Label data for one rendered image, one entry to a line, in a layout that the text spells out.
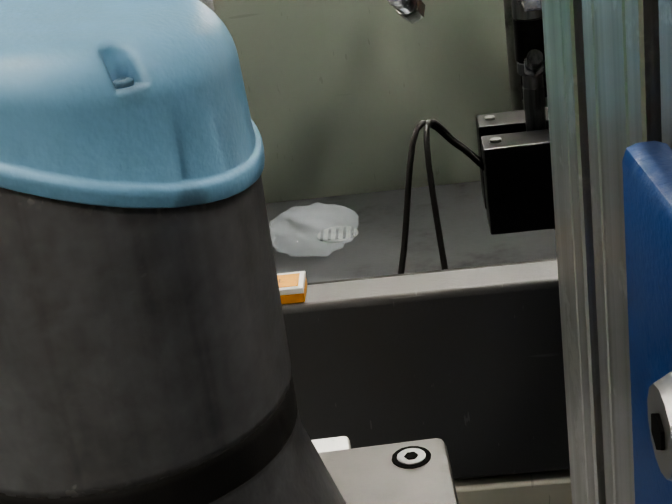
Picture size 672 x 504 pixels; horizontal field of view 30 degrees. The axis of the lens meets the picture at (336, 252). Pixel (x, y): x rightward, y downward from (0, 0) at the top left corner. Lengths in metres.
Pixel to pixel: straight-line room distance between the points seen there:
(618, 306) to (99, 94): 0.17
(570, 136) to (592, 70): 0.03
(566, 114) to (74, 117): 0.14
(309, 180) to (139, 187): 1.11
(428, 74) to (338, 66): 0.10
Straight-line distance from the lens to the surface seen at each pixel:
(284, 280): 0.91
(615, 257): 0.20
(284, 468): 0.40
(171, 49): 0.34
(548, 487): 0.98
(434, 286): 0.90
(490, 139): 1.09
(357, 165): 1.43
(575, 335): 0.24
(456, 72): 1.40
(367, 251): 1.28
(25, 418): 0.36
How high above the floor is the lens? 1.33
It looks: 23 degrees down
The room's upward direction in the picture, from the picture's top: 8 degrees counter-clockwise
